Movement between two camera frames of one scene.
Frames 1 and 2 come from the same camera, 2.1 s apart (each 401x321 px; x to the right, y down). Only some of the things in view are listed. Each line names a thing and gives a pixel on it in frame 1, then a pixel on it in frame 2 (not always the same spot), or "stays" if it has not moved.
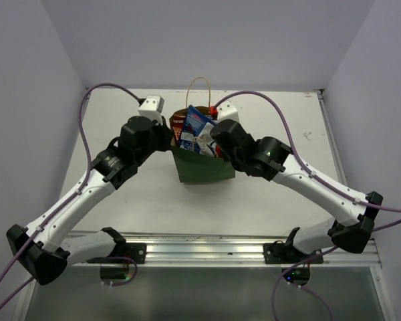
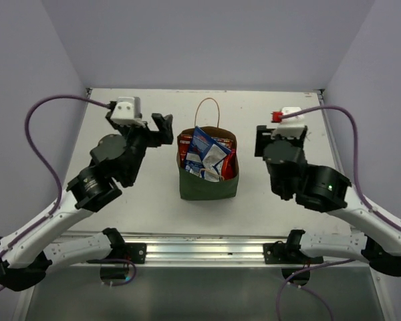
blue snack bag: x=196 y=136 -> x=204 y=156
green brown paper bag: x=196 y=166 -> x=193 y=186
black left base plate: x=136 y=251 stays
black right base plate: x=283 y=253 stays
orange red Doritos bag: x=178 y=120 -> x=184 y=144
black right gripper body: x=218 y=132 -> x=264 y=140
